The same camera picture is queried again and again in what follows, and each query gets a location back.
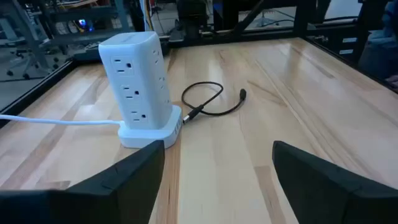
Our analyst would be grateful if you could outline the grey office chair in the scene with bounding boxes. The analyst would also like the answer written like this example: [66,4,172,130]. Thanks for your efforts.
[0,17,60,80]

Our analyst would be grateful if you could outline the grey metal shelf rack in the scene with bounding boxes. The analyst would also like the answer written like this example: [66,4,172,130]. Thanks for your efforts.
[40,0,133,48]

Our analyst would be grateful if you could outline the black table frame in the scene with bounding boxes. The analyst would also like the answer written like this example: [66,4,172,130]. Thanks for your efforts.
[0,18,398,128]

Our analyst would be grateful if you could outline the white tower power strip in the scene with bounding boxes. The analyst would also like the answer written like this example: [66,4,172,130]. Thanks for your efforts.
[98,30,183,149]

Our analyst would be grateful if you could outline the white tower power cord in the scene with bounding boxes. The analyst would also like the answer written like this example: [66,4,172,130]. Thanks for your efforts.
[0,114,126,127]

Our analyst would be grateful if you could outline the person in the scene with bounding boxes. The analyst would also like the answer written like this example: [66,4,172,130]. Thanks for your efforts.
[357,0,398,94]

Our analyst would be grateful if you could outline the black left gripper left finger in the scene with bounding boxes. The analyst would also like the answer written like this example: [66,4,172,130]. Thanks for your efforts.
[0,139,166,224]

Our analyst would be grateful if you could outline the short black USB cable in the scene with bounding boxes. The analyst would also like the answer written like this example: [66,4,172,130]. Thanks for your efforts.
[181,81,248,125]

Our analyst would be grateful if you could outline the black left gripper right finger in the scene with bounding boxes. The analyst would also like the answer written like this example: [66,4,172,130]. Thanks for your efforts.
[272,140,398,224]

